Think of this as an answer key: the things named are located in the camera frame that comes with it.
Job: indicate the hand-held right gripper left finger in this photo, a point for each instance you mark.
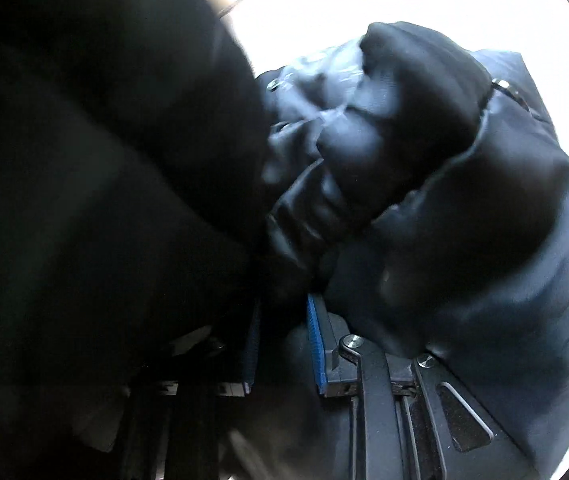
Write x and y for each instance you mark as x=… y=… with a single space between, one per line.
x=252 y=347

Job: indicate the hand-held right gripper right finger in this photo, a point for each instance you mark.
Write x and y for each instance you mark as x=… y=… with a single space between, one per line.
x=316 y=347

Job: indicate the black padded jacket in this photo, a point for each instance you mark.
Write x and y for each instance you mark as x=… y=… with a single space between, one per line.
x=414 y=185

